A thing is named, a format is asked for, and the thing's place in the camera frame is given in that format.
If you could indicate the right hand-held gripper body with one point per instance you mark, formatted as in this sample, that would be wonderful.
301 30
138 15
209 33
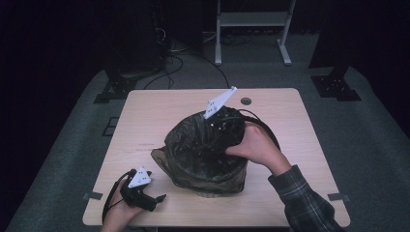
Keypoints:
219 103

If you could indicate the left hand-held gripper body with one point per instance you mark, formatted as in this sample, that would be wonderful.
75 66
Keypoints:
138 193

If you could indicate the black plastic garbage bag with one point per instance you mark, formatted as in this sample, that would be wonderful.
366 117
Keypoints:
196 145

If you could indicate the green plastic bucket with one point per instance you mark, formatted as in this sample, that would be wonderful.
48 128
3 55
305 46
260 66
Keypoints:
216 194

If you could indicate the person's left hand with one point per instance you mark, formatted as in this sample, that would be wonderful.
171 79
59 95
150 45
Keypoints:
117 216

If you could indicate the person's right hand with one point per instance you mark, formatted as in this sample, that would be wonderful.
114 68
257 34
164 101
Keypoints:
257 145

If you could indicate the round table grommet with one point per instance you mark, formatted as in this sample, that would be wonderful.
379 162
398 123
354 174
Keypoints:
246 101

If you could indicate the grey tape strip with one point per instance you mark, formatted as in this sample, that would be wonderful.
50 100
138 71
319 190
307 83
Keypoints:
92 195
338 197

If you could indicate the white metal stand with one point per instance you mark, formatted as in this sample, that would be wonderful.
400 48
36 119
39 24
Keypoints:
253 18

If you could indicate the black stand base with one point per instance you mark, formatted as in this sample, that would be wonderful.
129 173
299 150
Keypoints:
335 87
117 88

